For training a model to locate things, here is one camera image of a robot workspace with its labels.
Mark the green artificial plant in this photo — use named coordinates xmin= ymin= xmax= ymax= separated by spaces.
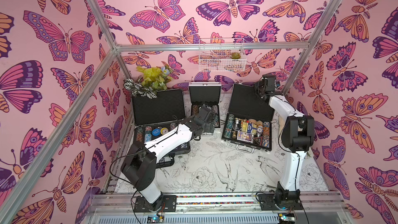
xmin=137 ymin=65 xmax=173 ymax=91

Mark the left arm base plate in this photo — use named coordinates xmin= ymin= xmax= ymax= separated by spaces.
xmin=133 ymin=195 xmax=177 ymax=213

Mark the small silver poker case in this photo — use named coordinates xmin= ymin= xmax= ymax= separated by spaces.
xmin=189 ymin=82 xmax=221 ymax=136

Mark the aluminium front rail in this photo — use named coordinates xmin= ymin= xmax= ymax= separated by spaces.
xmin=83 ymin=191 xmax=355 ymax=224

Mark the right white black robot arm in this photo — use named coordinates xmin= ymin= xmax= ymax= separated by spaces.
xmin=254 ymin=74 xmax=315 ymax=193

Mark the small green succulent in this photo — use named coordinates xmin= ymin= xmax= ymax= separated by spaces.
xmin=230 ymin=52 xmax=241 ymax=60

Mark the white wire basket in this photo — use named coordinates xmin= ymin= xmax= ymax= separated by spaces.
xmin=197 ymin=42 xmax=247 ymax=73

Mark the large black poker case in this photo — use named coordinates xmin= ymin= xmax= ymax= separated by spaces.
xmin=131 ymin=88 xmax=191 ymax=159

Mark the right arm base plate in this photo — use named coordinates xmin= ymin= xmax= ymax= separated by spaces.
xmin=255 ymin=189 xmax=303 ymax=211

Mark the black aluminium poker case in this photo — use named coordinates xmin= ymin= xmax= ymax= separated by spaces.
xmin=222 ymin=84 xmax=275 ymax=151

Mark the striped leaf plant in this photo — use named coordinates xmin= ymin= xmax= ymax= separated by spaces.
xmin=123 ymin=79 xmax=157 ymax=99

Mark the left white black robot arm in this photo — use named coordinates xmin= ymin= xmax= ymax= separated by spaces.
xmin=121 ymin=105 xmax=216 ymax=210

